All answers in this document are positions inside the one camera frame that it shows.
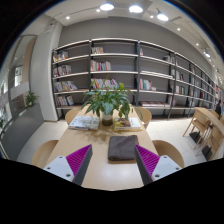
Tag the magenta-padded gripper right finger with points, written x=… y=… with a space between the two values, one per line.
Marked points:
x=165 y=166

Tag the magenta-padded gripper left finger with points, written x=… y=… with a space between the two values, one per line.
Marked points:
x=58 y=166

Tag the zigzag striped grey-backed towel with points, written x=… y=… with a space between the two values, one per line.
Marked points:
x=121 y=148

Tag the large white magazine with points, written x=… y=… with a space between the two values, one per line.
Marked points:
x=85 y=122

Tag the yellow book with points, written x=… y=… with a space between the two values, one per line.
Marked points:
x=126 y=129

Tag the book with painted cover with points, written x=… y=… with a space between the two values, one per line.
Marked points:
x=128 y=122

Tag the light wooden side table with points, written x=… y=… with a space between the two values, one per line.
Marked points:
x=210 y=115

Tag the small green potted plant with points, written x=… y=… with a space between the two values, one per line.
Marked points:
x=31 y=99

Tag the grey bookshelf unit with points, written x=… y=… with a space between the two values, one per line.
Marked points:
x=113 y=46

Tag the ceiling lights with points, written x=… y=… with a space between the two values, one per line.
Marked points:
x=135 y=9

